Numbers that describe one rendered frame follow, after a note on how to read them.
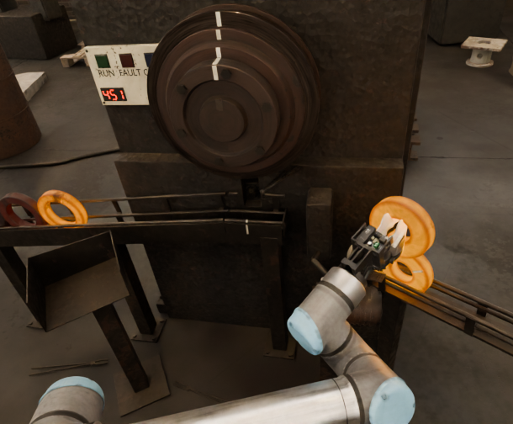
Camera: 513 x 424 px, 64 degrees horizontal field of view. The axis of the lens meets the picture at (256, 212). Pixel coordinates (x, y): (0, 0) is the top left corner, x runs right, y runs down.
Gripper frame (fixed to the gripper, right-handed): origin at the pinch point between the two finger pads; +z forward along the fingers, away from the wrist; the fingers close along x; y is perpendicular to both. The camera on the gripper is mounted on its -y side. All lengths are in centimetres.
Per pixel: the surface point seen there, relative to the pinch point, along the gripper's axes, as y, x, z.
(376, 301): -40.0, 6.5, -5.2
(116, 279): -18, 70, -55
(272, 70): 29.4, 36.5, 4.7
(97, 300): -16, 67, -63
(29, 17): -69, 576, 86
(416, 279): -22.1, -4.3, -0.6
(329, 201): -14.5, 27.7, 4.8
